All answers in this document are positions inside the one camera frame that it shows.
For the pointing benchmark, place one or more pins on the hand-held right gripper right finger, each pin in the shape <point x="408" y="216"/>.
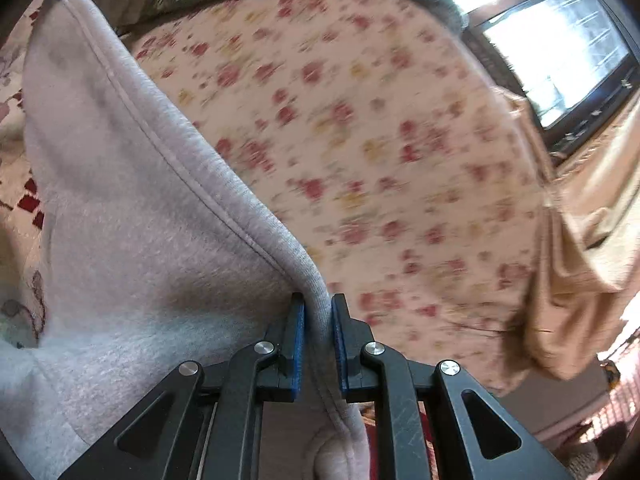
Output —
<point x="340" y="350"/>

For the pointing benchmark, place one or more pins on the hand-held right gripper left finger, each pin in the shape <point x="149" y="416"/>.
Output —
<point x="298" y="345"/>

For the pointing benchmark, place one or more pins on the light grey pants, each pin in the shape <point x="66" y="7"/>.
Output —
<point x="150" y="235"/>

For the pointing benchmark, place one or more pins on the floral pink sofa backrest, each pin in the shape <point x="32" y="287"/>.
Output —
<point x="350" y="135"/>

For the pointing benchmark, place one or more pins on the beige curtain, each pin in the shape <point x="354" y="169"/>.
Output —
<point x="575" y="260"/>

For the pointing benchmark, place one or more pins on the window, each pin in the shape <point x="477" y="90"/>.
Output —
<point x="550" y="45"/>

